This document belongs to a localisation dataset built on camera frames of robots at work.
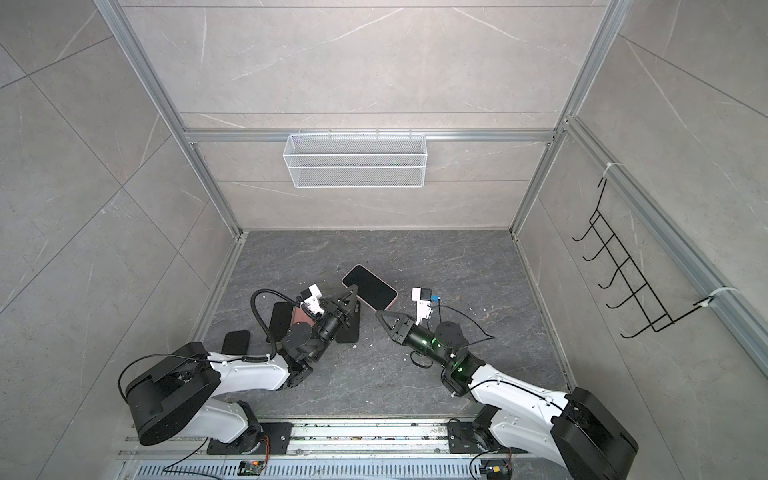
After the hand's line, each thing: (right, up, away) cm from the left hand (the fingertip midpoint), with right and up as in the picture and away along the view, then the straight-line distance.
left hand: (359, 283), depth 73 cm
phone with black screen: (-40, -20, +18) cm, 48 cm away
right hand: (+4, -7, -2) cm, 9 cm away
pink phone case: (-22, -13, +22) cm, 34 cm away
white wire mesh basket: (-4, +40, +28) cm, 49 cm away
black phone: (+3, -2, +2) cm, 4 cm away
